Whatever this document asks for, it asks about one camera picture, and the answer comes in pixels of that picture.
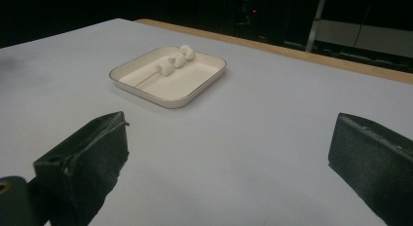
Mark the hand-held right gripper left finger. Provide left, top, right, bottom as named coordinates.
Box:
left=33, top=111, right=131, bottom=226

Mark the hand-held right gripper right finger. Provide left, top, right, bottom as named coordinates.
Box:
left=328, top=112, right=413, bottom=226

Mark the thin wooden skewer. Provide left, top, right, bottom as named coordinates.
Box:
left=133, top=71, right=161, bottom=89

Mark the cream square tray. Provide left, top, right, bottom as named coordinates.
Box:
left=108, top=45, right=228, bottom=109

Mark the white marshmallow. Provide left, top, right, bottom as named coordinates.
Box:
left=155, top=60, right=175, bottom=78
left=178, top=44, right=197, bottom=61
left=168, top=52, right=188, bottom=70

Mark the white metal stand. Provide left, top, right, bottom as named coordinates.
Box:
left=305, top=0, right=413, bottom=59

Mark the pale blue table mat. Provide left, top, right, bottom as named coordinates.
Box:
left=0, top=18, right=413, bottom=226

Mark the dark equipment rack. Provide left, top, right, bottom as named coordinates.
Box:
left=225, top=0, right=288, bottom=47

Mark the thin black hanging cable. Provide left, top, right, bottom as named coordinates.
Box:
left=353, top=0, right=378, bottom=49

